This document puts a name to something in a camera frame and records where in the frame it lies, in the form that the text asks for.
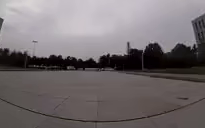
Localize row of dark trees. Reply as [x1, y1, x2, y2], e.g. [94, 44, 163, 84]
[0, 42, 205, 71]

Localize grey pole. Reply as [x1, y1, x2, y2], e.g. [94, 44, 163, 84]
[141, 50, 145, 72]

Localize grass strip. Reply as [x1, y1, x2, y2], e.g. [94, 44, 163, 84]
[118, 66, 205, 84]

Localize white vehicle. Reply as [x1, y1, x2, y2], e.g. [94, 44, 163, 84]
[66, 65, 76, 71]

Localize tall lamp post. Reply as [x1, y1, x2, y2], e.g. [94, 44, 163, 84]
[31, 39, 39, 58]

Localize grey paved plaza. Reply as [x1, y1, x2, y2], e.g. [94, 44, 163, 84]
[0, 69, 205, 128]

